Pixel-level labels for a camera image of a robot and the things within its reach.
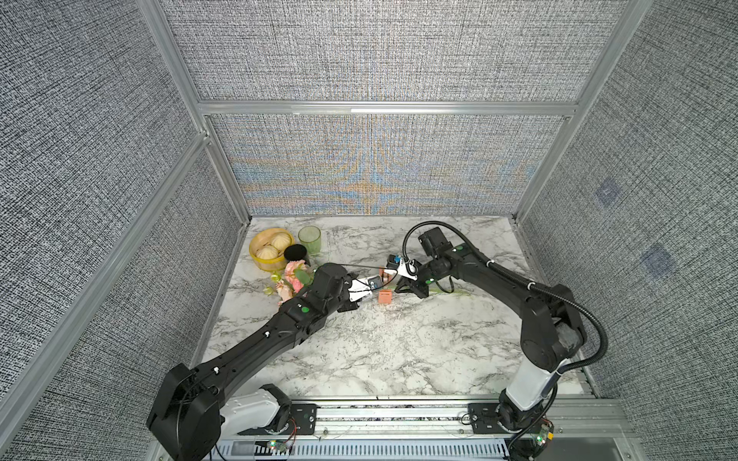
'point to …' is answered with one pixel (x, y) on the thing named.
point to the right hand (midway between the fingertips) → (399, 277)
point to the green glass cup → (310, 236)
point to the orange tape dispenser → (384, 295)
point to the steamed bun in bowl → (268, 253)
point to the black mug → (296, 253)
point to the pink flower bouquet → (289, 283)
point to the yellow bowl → (261, 238)
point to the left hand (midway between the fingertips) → (359, 274)
